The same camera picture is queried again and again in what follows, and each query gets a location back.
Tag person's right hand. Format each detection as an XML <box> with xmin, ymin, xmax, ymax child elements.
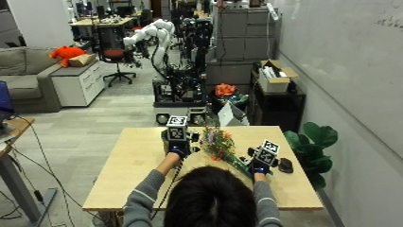
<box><xmin>238</xmin><ymin>147</ymin><xmax>279</xmax><ymax>175</ymax></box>

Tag glove marker cube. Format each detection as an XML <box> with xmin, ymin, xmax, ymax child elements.
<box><xmin>255</xmin><ymin>139</ymin><xmax>280</xmax><ymax>166</ymax></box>
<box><xmin>165</xmin><ymin>115</ymin><xmax>189</xmax><ymax>142</ymax></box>

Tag open cardboard box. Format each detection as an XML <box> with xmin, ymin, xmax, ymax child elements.
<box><xmin>256</xmin><ymin>60</ymin><xmax>299</xmax><ymax>94</ymax></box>

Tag person's left hand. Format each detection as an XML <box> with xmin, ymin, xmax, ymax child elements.
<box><xmin>161</xmin><ymin>130</ymin><xmax>202</xmax><ymax>160</ymax></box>

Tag black glove cable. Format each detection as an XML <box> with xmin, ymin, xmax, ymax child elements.
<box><xmin>150</xmin><ymin>157</ymin><xmax>186</xmax><ymax>221</ymax></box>

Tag black floor cable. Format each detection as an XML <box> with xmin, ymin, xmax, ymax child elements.
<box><xmin>0</xmin><ymin>115</ymin><xmax>106</xmax><ymax>227</ymax></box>

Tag cluttered wooden desk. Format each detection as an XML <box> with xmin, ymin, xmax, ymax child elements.
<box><xmin>68</xmin><ymin>16</ymin><xmax>134</xmax><ymax>42</ymax></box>

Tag orange plush toy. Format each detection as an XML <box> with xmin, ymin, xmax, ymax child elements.
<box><xmin>48</xmin><ymin>45</ymin><xmax>87</xmax><ymax>68</ymax></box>

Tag colourful flower bouquet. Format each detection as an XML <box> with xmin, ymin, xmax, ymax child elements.
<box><xmin>199</xmin><ymin>126</ymin><xmax>254</xmax><ymax>176</ymax></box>

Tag brown paper bag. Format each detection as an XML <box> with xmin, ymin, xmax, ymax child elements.
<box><xmin>68</xmin><ymin>53</ymin><xmax>98</xmax><ymax>68</ymax></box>

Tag the person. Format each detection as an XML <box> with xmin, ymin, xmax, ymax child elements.
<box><xmin>122</xmin><ymin>152</ymin><xmax>284</xmax><ymax>227</ymax></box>

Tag grey sofa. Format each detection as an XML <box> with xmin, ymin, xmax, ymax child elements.
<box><xmin>0</xmin><ymin>46</ymin><xmax>64</xmax><ymax>114</ymax></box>

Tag right glove marker cube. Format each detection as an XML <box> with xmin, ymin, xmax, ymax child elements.
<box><xmin>255</xmin><ymin>139</ymin><xmax>280</xmax><ymax>166</ymax></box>

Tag green potted plant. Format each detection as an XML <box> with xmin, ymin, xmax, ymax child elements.
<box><xmin>283</xmin><ymin>121</ymin><xmax>339</xmax><ymax>192</ymax></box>

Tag black robot cart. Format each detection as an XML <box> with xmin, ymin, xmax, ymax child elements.
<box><xmin>153</xmin><ymin>18</ymin><xmax>214</xmax><ymax>126</ymax></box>

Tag blue monitor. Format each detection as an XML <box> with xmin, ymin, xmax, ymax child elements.
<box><xmin>0</xmin><ymin>80</ymin><xmax>14</xmax><ymax>118</ymax></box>

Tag left glove marker cube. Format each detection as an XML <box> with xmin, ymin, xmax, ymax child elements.
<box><xmin>165</xmin><ymin>115</ymin><xmax>189</xmax><ymax>142</ymax></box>

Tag orange flower bunch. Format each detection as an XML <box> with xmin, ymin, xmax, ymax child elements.
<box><xmin>214</xmin><ymin>82</ymin><xmax>238</xmax><ymax>97</ymax></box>

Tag wooden side desk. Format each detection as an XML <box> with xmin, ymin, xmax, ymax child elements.
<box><xmin>0</xmin><ymin>116</ymin><xmax>58</xmax><ymax>225</ymax></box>

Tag black computer mouse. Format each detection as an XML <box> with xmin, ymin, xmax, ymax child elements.
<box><xmin>276</xmin><ymin>157</ymin><xmax>295</xmax><ymax>174</ymax></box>

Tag white drawer cabinet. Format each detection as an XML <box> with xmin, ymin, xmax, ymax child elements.
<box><xmin>49</xmin><ymin>61</ymin><xmax>106</xmax><ymax>108</ymax></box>

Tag grey filing cabinets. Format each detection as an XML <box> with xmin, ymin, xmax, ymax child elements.
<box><xmin>213</xmin><ymin>8</ymin><xmax>279</xmax><ymax>62</ymax></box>

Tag black red office chair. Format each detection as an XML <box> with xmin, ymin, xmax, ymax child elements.
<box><xmin>95</xmin><ymin>25</ymin><xmax>138</xmax><ymax>88</ymax></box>

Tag black shelf unit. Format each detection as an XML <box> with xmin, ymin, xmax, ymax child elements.
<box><xmin>248</xmin><ymin>69</ymin><xmax>307</xmax><ymax>133</ymax></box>

